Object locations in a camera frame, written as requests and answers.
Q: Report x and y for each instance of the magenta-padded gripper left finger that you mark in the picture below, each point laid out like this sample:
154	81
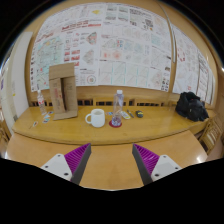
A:
75	160

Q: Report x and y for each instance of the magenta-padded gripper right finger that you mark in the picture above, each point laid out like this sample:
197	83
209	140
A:
148	160

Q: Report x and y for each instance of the clear plastic water bottle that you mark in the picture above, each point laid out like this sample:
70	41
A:
117	106

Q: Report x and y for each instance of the black yellow tape measure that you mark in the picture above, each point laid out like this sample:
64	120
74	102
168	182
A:
139	114

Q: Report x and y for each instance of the white ceramic mug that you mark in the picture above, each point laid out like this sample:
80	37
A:
97	118

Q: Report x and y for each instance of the dark pen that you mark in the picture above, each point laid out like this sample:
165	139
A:
130	113

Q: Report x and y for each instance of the flat round red coaster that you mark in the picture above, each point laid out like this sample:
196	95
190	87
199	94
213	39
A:
111	124

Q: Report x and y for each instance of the small colourful sticker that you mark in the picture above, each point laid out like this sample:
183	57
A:
35	124
47	117

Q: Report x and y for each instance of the small blue white sticker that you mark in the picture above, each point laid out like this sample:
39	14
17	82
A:
110	113

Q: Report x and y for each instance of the wooden chair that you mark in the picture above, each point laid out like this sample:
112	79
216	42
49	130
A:
211	133

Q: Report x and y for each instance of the black bag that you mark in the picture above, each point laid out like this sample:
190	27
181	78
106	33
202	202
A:
191	106

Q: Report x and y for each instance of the brown cardboard box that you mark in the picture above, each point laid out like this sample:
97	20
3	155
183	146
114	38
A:
63	90

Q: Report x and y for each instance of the group of printed paper posters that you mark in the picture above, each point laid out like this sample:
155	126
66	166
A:
116	50

